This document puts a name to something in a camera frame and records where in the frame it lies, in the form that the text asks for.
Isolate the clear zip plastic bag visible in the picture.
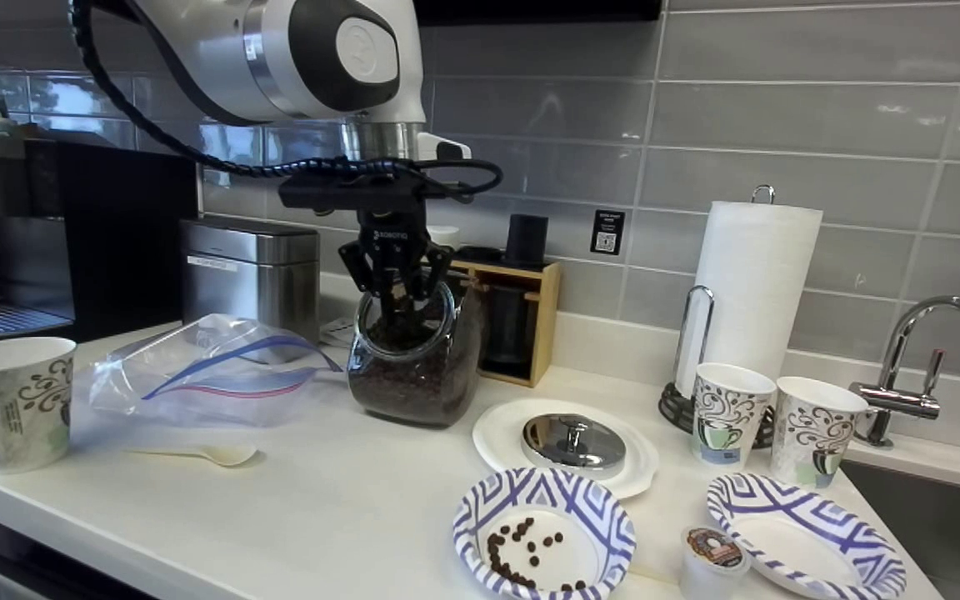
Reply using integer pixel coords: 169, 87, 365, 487
69, 309, 346, 434

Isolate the small black wall tag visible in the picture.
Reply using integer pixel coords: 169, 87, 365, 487
586, 204, 629, 260

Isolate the patterned paper cup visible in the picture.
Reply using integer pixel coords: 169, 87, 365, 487
0, 334, 81, 473
768, 373, 876, 495
685, 362, 780, 469

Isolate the dark upper cabinet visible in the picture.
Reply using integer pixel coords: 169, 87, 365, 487
410, 0, 662, 28

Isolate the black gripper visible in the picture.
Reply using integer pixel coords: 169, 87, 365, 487
336, 208, 459, 337

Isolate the glass jar of coffee beans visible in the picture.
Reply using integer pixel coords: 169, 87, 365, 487
339, 274, 488, 434

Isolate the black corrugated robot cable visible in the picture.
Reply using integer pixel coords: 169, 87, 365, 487
65, 0, 505, 212

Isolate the white paper towel roll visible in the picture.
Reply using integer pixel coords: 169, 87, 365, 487
672, 197, 828, 395

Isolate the white bowl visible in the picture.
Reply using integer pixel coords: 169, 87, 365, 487
469, 395, 662, 503

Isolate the stainless steel lidded bin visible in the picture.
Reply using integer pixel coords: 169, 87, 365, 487
176, 214, 325, 343

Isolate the chrome faucet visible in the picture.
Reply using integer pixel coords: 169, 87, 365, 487
848, 294, 960, 454

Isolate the empty blue patterned paper bowl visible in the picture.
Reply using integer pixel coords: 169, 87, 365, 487
702, 469, 909, 600

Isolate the metal paper towel holder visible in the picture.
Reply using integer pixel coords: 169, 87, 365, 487
652, 180, 782, 438

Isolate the kitchen sink basin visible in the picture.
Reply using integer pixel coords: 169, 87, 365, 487
836, 457, 960, 600

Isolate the shiny metal bowl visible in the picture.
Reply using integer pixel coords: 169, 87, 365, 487
518, 410, 629, 473

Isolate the black box on organizer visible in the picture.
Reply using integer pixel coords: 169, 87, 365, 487
503, 212, 554, 274

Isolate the wooden countertop organizer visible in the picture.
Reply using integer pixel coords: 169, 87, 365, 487
443, 255, 566, 389

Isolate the coffee pod cup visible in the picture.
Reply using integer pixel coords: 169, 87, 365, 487
675, 525, 753, 600

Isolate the patterned bowl with coffee beans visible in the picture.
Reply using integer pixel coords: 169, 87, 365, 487
451, 465, 640, 600

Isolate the white plastic spoon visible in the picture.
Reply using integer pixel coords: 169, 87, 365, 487
128, 440, 264, 469

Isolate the black coffee machine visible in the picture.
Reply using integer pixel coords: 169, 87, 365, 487
0, 129, 200, 343

